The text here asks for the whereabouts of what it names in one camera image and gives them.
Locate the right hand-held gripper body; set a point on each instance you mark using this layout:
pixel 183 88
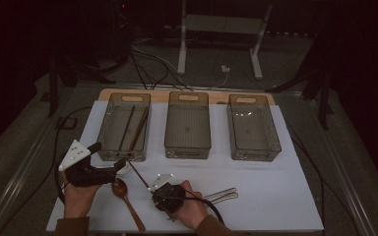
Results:
pixel 169 198

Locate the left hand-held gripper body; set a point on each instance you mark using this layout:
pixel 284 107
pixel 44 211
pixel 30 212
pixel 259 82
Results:
pixel 85 177

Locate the brown wooden chopstick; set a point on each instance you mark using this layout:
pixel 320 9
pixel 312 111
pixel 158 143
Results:
pixel 138 130
pixel 139 175

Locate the clear plastic storage bin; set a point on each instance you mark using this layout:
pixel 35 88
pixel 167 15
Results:
pixel 252 131
pixel 111 131
pixel 187 137

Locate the brown wooden spoon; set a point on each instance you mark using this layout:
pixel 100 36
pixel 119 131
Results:
pixel 119 188

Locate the black chopstick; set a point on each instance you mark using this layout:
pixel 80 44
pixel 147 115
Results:
pixel 126 128

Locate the person's right hand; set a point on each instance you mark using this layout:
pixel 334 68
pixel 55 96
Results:
pixel 192 213

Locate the metal fork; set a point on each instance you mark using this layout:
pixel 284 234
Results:
pixel 224 190

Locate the black stand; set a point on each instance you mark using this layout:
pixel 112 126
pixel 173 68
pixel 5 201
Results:
pixel 53 95
pixel 324 105

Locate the white table mat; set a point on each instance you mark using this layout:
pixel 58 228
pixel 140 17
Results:
pixel 242 183

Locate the white metal stand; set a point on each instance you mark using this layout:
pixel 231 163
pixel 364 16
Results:
pixel 182 49

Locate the white plug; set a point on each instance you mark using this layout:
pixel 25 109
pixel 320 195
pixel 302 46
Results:
pixel 225 69

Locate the grey metal rail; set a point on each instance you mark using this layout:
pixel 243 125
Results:
pixel 29 157
pixel 341 164

